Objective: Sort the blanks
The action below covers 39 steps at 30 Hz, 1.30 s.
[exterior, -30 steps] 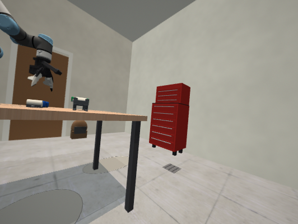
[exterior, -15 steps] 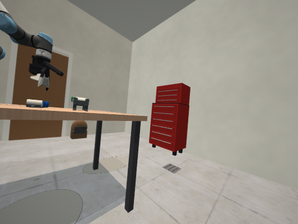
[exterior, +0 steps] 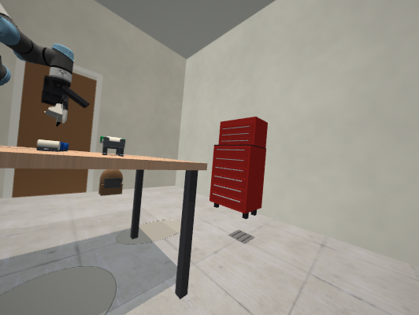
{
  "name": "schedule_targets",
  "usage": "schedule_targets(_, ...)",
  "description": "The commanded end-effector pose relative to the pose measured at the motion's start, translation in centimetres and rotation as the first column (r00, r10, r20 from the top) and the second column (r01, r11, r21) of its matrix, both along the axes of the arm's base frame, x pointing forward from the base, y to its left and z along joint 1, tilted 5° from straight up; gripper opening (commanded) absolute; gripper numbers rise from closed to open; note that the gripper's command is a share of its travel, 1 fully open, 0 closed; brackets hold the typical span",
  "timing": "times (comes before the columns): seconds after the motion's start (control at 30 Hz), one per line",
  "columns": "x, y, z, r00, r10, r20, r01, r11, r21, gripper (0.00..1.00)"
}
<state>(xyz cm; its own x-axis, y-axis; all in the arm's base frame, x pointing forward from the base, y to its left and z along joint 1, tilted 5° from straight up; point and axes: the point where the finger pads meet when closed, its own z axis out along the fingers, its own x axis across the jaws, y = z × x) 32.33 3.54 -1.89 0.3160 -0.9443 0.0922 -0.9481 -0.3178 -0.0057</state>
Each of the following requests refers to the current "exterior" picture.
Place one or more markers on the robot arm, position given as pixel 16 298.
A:
pixel 59 58

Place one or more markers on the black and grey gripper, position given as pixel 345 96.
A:
pixel 54 95

